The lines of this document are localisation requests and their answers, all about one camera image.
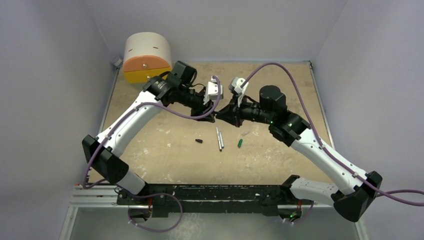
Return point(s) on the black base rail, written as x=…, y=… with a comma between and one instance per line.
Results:
x=266, y=199

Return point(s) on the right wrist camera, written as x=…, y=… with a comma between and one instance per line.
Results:
x=238, y=86

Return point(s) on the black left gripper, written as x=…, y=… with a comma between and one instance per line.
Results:
x=202, y=109

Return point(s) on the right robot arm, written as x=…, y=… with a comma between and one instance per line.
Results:
x=352, y=189

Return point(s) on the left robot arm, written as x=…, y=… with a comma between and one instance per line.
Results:
x=170, y=91

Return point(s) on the white marker black tip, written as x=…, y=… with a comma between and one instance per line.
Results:
x=217, y=131

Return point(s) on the white marker blue tip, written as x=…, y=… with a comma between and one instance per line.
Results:
x=221, y=139

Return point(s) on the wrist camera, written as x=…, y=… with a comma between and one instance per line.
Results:
x=238, y=86
x=213, y=92

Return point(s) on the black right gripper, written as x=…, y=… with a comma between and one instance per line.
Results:
x=234, y=112

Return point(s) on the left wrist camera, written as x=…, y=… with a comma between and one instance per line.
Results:
x=213, y=92

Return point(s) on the green pen cap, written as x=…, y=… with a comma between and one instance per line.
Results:
x=240, y=142

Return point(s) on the small three-drawer pastel cabinet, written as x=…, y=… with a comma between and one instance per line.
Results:
x=146, y=54

